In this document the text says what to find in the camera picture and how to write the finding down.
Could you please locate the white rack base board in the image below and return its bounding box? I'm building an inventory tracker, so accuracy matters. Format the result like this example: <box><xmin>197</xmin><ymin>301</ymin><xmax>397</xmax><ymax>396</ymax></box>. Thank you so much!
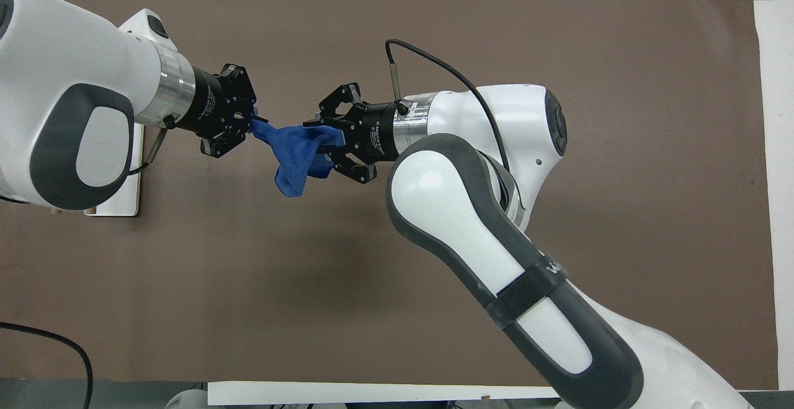
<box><xmin>83</xmin><ymin>122</ymin><xmax>145</xmax><ymax>218</ymax></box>

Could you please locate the blue towel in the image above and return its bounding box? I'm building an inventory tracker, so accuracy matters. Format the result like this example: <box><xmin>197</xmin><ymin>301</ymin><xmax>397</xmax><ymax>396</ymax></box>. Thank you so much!
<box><xmin>249</xmin><ymin>117</ymin><xmax>346</xmax><ymax>199</ymax></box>

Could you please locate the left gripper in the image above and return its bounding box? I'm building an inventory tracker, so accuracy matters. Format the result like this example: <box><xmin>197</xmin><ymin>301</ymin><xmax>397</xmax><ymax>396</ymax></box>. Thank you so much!
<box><xmin>174</xmin><ymin>63</ymin><xmax>269</xmax><ymax>160</ymax></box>

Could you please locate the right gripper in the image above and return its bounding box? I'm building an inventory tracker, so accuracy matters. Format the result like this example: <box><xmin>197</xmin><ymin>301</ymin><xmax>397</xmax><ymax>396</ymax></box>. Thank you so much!
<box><xmin>302</xmin><ymin>83</ymin><xmax>402</xmax><ymax>185</ymax></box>

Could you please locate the black cable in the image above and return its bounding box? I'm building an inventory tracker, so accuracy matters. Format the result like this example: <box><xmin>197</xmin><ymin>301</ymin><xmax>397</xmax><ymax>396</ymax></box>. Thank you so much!
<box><xmin>385</xmin><ymin>38</ymin><xmax>512</xmax><ymax>177</ymax></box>
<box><xmin>126</xmin><ymin>116</ymin><xmax>176</xmax><ymax>178</ymax></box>
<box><xmin>0</xmin><ymin>321</ymin><xmax>94</xmax><ymax>409</ymax></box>

